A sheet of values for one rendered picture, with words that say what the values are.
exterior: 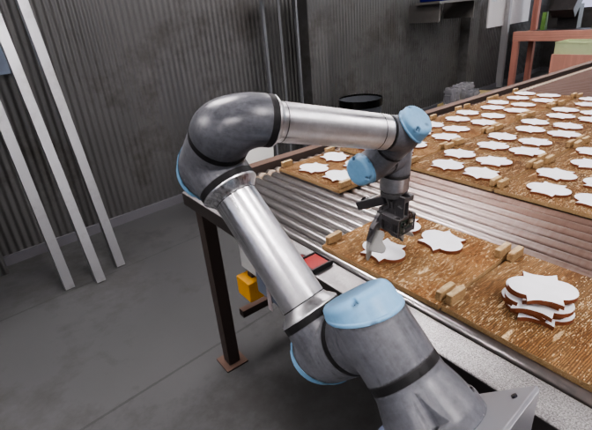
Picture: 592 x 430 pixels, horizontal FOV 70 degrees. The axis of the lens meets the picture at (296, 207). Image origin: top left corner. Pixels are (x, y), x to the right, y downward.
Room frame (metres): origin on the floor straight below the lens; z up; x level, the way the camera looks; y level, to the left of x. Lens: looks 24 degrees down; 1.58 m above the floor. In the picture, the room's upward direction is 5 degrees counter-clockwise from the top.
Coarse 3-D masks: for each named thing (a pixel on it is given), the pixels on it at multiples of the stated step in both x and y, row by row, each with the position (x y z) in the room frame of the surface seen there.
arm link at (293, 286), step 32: (192, 160) 0.74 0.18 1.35; (192, 192) 0.79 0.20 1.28; (224, 192) 0.72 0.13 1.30; (256, 192) 0.75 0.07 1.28; (256, 224) 0.69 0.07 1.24; (256, 256) 0.66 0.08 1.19; (288, 256) 0.65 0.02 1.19; (288, 288) 0.62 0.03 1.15; (320, 288) 0.63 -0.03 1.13; (288, 320) 0.59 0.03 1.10; (320, 320) 0.57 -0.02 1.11; (320, 352) 0.53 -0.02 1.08
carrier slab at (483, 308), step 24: (504, 264) 0.94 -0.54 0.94; (528, 264) 0.93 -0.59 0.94; (552, 264) 0.92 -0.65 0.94; (480, 288) 0.85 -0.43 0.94; (576, 288) 0.82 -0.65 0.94; (456, 312) 0.77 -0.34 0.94; (480, 312) 0.76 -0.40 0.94; (504, 312) 0.76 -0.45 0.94; (576, 312) 0.74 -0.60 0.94; (504, 336) 0.68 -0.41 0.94; (528, 336) 0.68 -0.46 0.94; (552, 336) 0.67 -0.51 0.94; (576, 336) 0.67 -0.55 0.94; (552, 360) 0.61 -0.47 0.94; (576, 360) 0.60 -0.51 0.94
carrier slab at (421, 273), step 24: (360, 240) 1.14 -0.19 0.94; (408, 240) 1.12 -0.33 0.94; (480, 240) 1.08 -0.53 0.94; (360, 264) 1.00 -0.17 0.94; (384, 264) 0.99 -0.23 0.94; (408, 264) 0.98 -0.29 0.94; (432, 264) 0.97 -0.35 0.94; (456, 264) 0.96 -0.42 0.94; (480, 264) 0.95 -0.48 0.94; (408, 288) 0.88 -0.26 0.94; (432, 288) 0.87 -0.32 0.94
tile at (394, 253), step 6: (384, 240) 1.11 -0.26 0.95; (390, 246) 1.07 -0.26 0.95; (396, 246) 1.07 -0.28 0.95; (402, 246) 1.06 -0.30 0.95; (360, 252) 1.05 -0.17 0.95; (372, 252) 1.04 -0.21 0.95; (384, 252) 1.04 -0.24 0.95; (390, 252) 1.04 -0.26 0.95; (396, 252) 1.03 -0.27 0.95; (402, 252) 1.03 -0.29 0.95; (372, 258) 1.03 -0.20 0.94; (378, 258) 1.01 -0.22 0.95; (384, 258) 1.01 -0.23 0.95; (390, 258) 1.00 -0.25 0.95; (396, 258) 1.00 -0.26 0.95; (402, 258) 1.00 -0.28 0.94
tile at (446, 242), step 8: (424, 232) 1.14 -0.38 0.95; (432, 232) 1.13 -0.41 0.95; (440, 232) 1.13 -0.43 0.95; (448, 232) 1.12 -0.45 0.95; (424, 240) 1.09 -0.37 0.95; (432, 240) 1.08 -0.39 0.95; (440, 240) 1.08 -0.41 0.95; (448, 240) 1.08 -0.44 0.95; (456, 240) 1.07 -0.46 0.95; (464, 240) 1.07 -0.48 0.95; (432, 248) 1.04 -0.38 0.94; (440, 248) 1.03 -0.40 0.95; (448, 248) 1.03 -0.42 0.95; (456, 248) 1.02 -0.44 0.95
